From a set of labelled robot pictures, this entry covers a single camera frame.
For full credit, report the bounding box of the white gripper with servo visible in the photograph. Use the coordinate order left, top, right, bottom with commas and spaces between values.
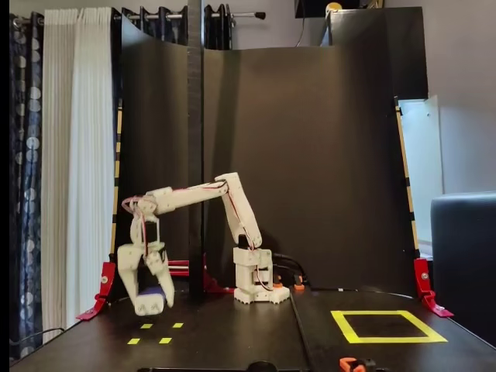
117, 242, 175, 315

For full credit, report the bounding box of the blue and white charger block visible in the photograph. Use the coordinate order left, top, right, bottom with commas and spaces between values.
133, 285, 168, 315

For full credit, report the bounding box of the red screw clamp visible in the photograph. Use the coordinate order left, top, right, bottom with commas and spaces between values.
166, 260, 191, 278

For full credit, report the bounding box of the red table clamp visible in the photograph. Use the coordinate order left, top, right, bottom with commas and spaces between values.
412, 257, 455, 319
75, 261, 117, 322

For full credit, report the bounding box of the yellow black striped stick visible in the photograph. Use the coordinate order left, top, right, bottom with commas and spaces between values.
393, 95, 422, 260
110, 98, 124, 264

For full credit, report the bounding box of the white pleated curtain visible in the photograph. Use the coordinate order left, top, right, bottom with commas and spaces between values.
40, 6, 117, 342

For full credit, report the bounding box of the dark blue dotted curtain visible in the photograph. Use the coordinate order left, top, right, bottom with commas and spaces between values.
9, 11, 46, 361

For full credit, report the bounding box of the orange and black spring clamp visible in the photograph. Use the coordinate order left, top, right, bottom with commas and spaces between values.
339, 356, 377, 372

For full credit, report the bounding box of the black curved backdrop board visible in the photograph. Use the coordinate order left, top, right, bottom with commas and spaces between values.
110, 15, 422, 307

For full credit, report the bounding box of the yellow tape square outline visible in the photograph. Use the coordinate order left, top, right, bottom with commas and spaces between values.
329, 309, 450, 345

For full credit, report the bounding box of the dark blue eyelet curtain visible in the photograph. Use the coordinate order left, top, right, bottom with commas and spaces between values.
111, 3, 233, 51

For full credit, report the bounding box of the silver curtain rod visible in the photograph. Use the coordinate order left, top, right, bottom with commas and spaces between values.
123, 10, 267, 21

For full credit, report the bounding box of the white cabinet door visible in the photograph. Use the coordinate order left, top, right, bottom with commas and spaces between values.
398, 95, 445, 259

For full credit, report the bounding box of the black leather armchair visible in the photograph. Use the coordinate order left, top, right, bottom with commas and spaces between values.
429, 191, 496, 346

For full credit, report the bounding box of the black cabinet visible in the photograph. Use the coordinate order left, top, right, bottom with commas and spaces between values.
320, 6, 430, 100

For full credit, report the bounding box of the red corner bracket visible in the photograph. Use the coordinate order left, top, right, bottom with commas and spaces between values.
201, 251, 236, 295

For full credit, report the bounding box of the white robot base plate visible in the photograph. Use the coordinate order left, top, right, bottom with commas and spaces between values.
233, 285, 291, 305

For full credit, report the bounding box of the thin black floor cable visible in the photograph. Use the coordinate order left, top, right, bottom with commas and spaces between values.
9, 326, 66, 346

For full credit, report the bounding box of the black power cable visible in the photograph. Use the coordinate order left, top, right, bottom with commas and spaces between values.
270, 252, 311, 290

